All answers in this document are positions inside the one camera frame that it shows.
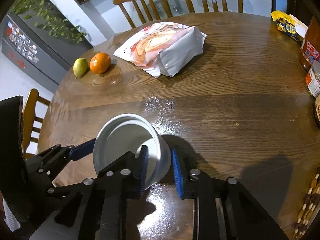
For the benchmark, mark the orange tangerine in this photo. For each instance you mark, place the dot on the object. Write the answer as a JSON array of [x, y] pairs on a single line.
[[100, 63]]

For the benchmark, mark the green trailing plant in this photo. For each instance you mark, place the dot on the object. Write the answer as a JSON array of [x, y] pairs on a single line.
[[47, 17]]

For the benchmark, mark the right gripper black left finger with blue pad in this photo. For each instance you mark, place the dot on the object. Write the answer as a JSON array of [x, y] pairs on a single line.
[[95, 215]]

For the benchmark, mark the white deep bowl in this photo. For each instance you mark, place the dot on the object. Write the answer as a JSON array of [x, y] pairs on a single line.
[[129, 132]]

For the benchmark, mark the red lid chili jar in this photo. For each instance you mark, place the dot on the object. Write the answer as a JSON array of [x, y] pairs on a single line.
[[312, 79]]

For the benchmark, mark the wooden chair left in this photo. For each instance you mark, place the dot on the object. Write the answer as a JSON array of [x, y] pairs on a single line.
[[29, 118]]

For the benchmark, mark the dark sauce jar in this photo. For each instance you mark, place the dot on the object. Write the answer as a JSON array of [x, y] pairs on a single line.
[[316, 111]]

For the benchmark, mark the white pink snack bag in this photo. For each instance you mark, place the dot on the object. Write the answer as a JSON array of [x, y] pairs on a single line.
[[163, 48]]

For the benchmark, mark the yellow snack packet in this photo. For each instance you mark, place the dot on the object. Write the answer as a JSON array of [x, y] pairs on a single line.
[[290, 25]]

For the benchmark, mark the green pear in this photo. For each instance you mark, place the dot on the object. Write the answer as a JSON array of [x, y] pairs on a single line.
[[80, 67]]

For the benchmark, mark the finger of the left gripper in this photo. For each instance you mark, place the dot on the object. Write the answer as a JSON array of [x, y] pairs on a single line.
[[120, 175], [53, 160]]

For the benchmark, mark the grey refrigerator with magnets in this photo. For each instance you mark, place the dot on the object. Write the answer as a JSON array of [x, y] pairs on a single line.
[[42, 57]]

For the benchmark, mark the beaded wooden trivet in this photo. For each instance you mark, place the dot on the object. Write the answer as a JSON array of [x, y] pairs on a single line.
[[308, 210]]

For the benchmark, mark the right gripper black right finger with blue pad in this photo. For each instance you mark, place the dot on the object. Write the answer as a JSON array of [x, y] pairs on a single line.
[[223, 209]]

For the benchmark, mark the red sauce bottle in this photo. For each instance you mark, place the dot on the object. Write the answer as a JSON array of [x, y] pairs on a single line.
[[310, 49]]

